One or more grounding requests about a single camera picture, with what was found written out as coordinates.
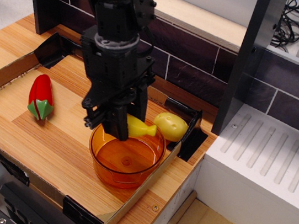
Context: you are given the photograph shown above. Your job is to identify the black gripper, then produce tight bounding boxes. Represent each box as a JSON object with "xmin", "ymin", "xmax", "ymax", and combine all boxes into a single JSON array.
[{"xmin": 81, "ymin": 27, "xmax": 154, "ymax": 141}]

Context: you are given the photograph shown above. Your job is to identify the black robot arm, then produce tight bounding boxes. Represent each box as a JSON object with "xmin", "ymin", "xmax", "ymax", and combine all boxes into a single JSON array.
[{"xmin": 81, "ymin": 0, "xmax": 156, "ymax": 141}]

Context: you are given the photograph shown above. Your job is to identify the cardboard fence with black tape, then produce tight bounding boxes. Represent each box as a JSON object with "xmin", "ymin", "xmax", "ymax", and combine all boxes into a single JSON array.
[{"xmin": 0, "ymin": 21, "xmax": 215, "ymax": 224}]

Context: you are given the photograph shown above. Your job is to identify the orange transparent plastic pot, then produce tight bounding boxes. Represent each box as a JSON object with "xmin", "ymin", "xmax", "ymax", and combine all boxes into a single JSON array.
[{"xmin": 89, "ymin": 120, "xmax": 166, "ymax": 189}]

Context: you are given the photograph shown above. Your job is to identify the yellow toy potato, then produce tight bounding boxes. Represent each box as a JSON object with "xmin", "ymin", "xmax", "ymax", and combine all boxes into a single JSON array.
[{"xmin": 153, "ymin": 112, "xmax": 189, "ymax": 142}]

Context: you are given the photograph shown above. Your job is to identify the red toy chili pepper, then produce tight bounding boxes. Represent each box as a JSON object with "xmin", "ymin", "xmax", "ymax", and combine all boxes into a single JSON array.
[{"xmin": 27, "ymin": 74, "xmax": 54, "ymax": 121}]

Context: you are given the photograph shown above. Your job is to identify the brass screw in table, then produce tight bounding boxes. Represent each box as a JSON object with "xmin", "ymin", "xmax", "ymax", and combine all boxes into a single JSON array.
[{"xmin": 152, "ymin": 205, "xmax": 159, "ymax": 212}]

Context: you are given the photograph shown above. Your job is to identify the white toy sink drainboard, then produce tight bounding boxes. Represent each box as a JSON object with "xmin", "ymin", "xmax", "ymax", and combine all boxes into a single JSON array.
[{"xmin": 195, "ymin": 105, "xmax": 299, "ymax": 224}]

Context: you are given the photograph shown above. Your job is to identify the dark grey vertical panel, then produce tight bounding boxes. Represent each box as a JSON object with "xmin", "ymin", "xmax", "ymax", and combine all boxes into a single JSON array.
[{"xmin": 211, "ymin": 0, "xmax": 287, "ymax": 135}]

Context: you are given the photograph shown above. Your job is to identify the tangled black cables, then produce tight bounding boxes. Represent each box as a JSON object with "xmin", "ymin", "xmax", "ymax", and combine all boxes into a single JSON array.
[{"xmin": 270, "ymin": 0, "xmax": 299, "ymax": 52}]

